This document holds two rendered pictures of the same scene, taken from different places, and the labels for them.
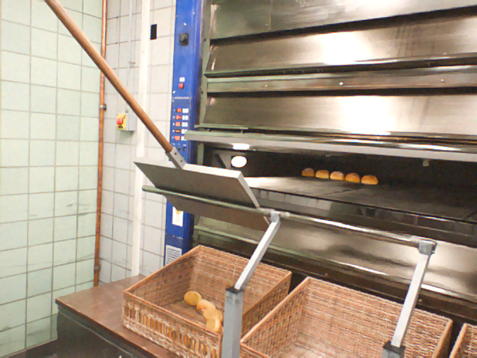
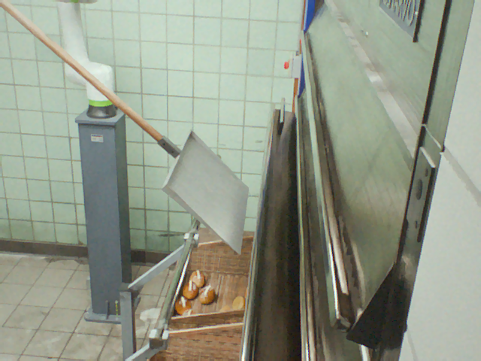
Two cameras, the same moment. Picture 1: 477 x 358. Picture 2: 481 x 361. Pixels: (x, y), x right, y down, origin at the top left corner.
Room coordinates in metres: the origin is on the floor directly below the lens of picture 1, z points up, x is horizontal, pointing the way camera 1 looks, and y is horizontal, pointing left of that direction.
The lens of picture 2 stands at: (0.64, -1.52, 2.07)
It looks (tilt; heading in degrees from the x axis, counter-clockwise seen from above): 24 degrees down; 55
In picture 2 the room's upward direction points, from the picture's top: 3 degrees clockwise
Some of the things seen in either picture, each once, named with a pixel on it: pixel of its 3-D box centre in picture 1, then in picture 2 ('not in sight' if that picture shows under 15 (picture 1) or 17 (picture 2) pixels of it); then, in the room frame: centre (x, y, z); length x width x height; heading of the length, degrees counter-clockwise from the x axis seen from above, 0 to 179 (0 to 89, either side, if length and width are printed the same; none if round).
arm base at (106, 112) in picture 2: not in sight; (104, 105); (1.62, 1.13, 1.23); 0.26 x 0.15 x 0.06; 51
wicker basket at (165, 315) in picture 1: (206, 297); (228, 286); (1.73, 0.08, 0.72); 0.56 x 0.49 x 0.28; 52
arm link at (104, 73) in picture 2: not in sight; (98, 83); (1.58, 1.10, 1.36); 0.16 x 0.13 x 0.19; 107
